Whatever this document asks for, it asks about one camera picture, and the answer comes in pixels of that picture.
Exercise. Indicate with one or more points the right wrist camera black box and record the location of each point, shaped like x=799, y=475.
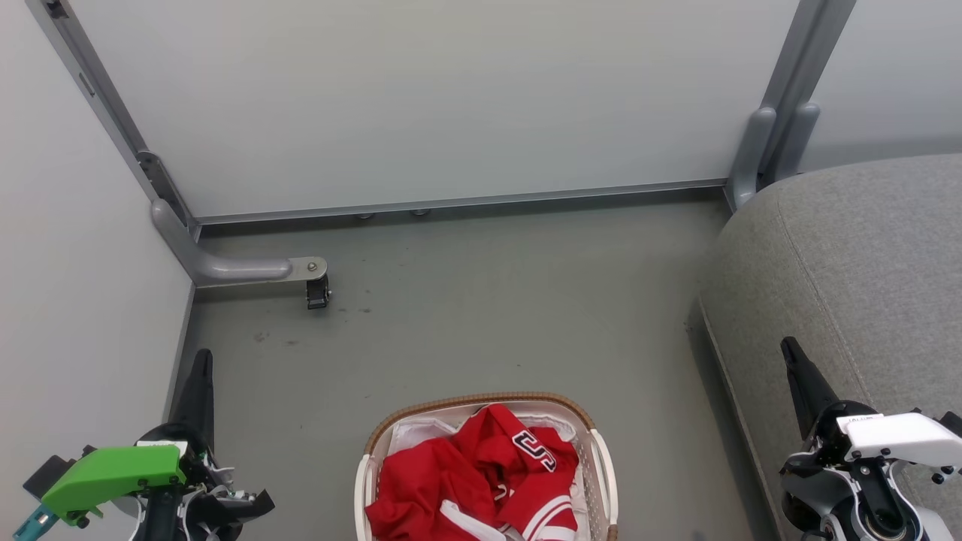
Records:
x=953, y=424

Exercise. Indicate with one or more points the grey partition double post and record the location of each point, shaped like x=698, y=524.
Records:
x=789, y=83

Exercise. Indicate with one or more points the black caster wheel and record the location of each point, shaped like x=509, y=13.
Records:
x=318, y=293

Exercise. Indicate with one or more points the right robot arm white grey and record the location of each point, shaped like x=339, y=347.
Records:
x=879, y=511

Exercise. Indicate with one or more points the teal connector piece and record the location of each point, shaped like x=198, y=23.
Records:
x=34, y=522

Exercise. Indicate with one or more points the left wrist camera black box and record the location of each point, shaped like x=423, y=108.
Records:
x=46, y=473

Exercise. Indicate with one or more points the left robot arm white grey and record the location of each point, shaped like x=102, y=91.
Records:
x=161, y=522

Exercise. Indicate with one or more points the grey partition post with bracket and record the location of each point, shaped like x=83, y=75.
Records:
x=98, y=90

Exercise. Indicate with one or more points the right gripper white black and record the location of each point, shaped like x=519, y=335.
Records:
x=894, y=437

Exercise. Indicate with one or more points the grey fabric sofa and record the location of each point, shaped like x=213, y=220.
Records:
x=849, y=270

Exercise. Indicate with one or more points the white laundry basket brown rim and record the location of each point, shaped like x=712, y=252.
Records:
x=601, y=481

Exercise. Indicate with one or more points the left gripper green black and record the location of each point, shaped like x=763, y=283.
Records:
x=113, y=473

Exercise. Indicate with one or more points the red and white jersey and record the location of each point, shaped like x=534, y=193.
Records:
x=443, y=481

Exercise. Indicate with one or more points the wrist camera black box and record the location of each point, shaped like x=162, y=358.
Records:
x=46, y=473
x=953, y=424

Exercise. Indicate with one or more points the grey partition bottom rail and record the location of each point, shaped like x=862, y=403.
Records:
x=466, y=201

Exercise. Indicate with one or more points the grey partition foot with plate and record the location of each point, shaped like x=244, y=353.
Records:
x=225, y=268

